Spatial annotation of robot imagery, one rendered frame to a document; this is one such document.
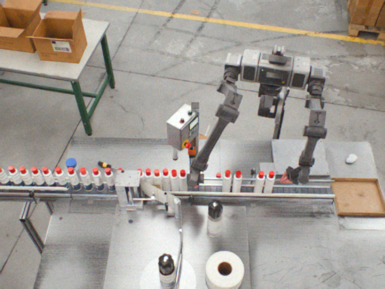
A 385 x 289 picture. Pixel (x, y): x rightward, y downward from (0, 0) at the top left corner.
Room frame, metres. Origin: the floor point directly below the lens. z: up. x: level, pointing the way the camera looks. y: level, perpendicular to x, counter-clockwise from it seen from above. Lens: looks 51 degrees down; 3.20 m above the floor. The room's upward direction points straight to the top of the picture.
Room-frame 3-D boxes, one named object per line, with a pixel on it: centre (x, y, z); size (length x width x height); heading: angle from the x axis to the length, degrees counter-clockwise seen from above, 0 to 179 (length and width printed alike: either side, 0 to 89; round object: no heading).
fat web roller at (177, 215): (1.33, 0.09, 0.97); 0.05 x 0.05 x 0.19
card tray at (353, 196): (1.49, -1.05, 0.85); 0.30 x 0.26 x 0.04; 88
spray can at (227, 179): (1.51, -0.21, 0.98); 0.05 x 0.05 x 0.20
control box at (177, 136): (1.60, 0.05, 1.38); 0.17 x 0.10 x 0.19; 144
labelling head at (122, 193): (1.43, 0.37, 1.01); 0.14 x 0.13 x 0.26; 88
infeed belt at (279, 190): (1.52, -0.06, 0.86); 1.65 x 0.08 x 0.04; 88
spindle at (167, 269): (0.92, 0.13, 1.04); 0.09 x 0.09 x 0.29
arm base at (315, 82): (1.84, -0.71, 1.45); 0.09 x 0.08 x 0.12; 77
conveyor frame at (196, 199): (1.52, -0.06, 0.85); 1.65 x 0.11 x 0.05; 88
